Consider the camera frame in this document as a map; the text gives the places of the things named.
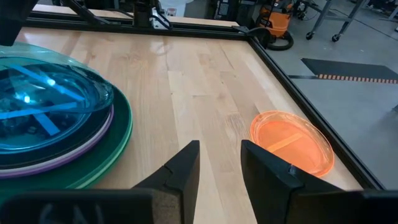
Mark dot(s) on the black hazard-striped floor mat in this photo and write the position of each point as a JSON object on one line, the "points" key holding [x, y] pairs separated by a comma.
{"points": [[348, 68]]}

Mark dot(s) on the orange transparent plastic plate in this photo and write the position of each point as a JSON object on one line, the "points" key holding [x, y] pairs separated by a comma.
{"points": [[295, 133]]}

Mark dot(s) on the large dark green plate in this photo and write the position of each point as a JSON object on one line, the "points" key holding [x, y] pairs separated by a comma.
{"points": [[102, 149]]}

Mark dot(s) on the grey wheeled cart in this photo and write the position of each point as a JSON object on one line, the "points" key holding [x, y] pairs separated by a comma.
{"points": [[321, 15]]}

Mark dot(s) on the orange shop vacuum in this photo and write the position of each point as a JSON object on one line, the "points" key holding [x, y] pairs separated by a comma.
{"points": [[276, 21]]}

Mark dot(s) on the black aluminium table frame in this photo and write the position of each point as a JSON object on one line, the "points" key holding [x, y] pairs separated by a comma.
{"points": [[93, 25]]}

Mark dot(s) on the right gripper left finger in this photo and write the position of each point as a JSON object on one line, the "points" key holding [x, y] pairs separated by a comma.
{"points": [[177, 193]]}

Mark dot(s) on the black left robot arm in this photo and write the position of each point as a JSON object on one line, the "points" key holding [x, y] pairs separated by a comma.
{"points": [[143, 12]]}

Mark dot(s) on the black plastic plate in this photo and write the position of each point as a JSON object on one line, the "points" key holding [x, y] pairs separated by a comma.
{"points": [[68, 143]]}

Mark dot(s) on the white bucket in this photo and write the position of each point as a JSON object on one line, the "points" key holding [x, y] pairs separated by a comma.
{"points": [[177, 7]]}

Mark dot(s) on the purple plastic plate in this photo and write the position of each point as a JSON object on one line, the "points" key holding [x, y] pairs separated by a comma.
{"points": [[18, 173]]}

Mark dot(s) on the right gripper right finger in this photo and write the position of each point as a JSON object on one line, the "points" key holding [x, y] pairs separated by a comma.
{"points": [[276, 196]]}

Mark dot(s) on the large light green plate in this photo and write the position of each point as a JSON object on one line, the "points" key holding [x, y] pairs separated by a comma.
{"points": [[130, 130]]}

